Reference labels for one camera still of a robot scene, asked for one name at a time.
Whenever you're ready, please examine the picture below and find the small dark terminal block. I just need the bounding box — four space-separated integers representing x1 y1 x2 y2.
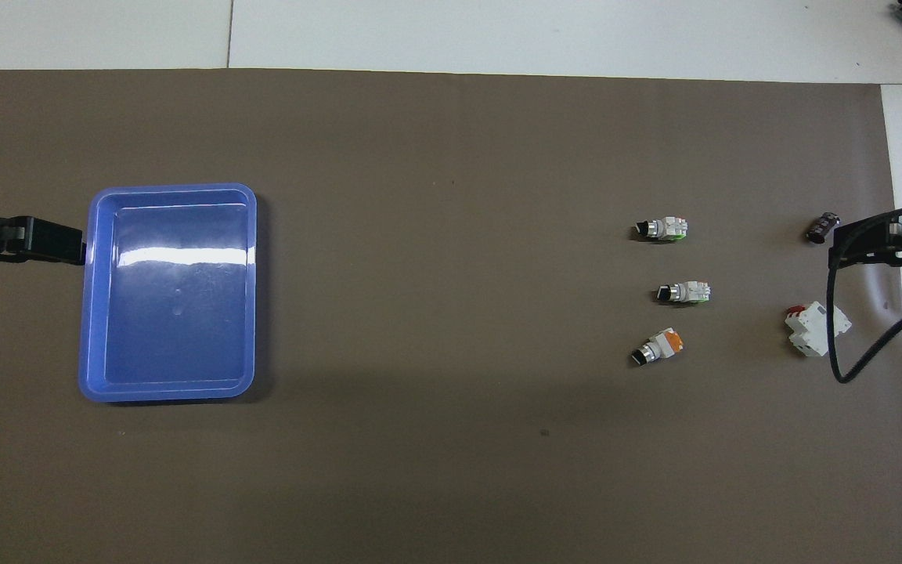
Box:
806 210 842 244

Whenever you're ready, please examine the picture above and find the white circuit breaker red lever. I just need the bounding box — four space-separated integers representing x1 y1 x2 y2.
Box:
784 301 853 358

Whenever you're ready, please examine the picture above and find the blue plastic tray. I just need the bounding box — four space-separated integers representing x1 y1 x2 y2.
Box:
78 183 258 403

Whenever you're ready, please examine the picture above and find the brown table mat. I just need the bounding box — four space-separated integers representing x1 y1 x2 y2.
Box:
0 69 902 564

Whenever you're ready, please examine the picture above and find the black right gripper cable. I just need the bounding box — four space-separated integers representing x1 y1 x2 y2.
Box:
825 204 902 385

